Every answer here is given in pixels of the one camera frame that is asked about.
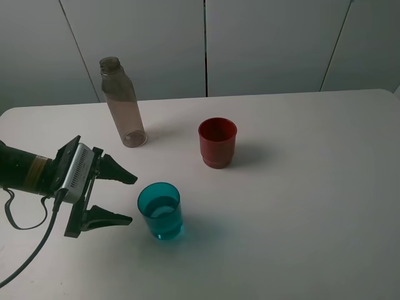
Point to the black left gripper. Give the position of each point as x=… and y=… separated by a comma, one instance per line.
x=106, y=168

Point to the red plastic cup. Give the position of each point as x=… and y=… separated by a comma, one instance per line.
x=217, y=137

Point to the teal translucent plastic cup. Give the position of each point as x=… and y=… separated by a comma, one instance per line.
x=160, y=205

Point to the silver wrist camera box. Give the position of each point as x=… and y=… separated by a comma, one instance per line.
x=77, y=173

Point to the clear brownish plastic bottle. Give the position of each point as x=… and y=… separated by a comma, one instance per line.
x=120, y=97

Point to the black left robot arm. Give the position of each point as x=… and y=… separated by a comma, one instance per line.
x=28, y=172

